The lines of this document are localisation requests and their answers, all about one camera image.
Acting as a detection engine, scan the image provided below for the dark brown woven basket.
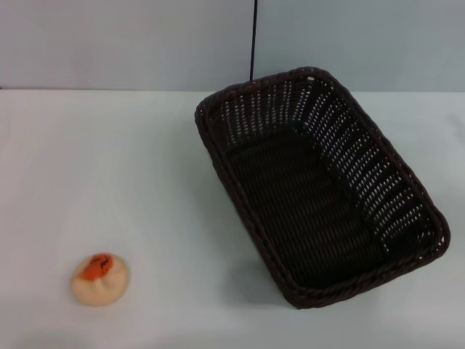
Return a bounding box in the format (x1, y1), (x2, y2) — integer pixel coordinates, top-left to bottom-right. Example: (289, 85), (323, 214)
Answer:
(194, 65), (451, 310)

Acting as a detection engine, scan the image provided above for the cream bun with orange top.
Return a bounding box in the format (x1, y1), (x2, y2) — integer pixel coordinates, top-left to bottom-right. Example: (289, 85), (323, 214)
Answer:
(70, 252), (131, 308)

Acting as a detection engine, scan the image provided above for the thin dark vertical cable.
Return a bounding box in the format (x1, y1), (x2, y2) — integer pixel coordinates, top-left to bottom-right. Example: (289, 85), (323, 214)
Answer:
(248, 0), (259, 82)

